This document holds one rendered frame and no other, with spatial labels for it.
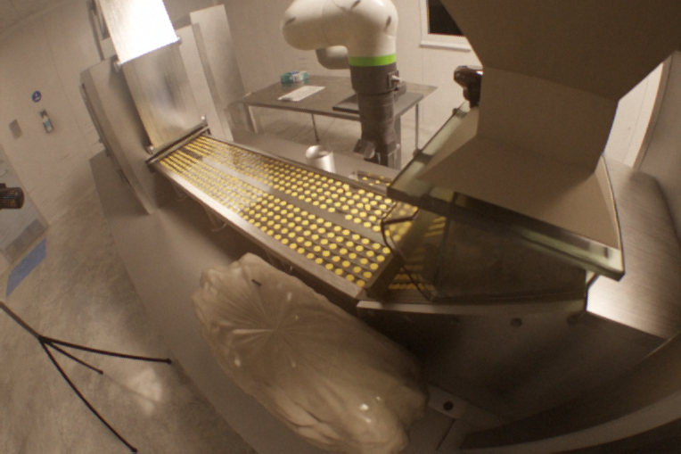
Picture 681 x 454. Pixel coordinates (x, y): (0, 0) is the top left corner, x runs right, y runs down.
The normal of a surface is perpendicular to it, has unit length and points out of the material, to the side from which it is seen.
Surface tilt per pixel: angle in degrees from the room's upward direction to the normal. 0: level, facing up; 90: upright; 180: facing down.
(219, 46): 90
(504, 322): 90
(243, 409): 0
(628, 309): 0
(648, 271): 0
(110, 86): 90
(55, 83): 90
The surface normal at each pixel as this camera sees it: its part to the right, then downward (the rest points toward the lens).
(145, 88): 0.79, 0.30
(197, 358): -0.13, -0.77
